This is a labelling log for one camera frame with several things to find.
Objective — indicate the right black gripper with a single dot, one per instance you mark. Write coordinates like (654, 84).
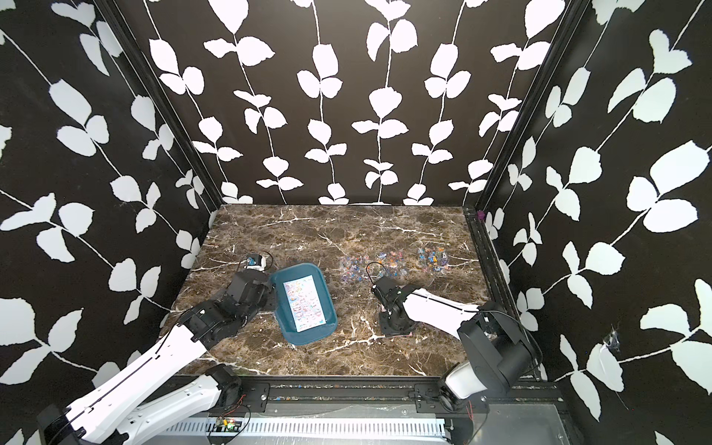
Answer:
(386, 330)

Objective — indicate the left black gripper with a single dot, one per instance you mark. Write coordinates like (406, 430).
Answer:
(269, 287)

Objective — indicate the teal plastic storage box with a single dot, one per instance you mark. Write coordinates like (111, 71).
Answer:
(283, 314)

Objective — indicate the blue holographic sticker sheet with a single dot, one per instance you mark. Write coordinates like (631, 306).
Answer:
(304, 303)

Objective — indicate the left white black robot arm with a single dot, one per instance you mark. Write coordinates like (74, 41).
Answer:
(120, 411)

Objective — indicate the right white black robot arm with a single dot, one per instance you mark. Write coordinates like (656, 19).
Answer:
(498, 347)

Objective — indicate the small circuit board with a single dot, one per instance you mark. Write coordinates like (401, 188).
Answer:
(226, 426)

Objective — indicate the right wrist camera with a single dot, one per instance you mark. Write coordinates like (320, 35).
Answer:
(386, 291)

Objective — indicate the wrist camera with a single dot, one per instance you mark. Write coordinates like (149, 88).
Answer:
(255, 261)
(386, 291)

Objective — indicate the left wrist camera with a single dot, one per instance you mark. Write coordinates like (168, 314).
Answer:
(255, 261)

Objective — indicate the black front mounting rail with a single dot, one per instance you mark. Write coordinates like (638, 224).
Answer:
(424, 392)

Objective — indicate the white perforated cable duct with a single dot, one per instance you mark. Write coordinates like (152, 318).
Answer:
(400, 429)

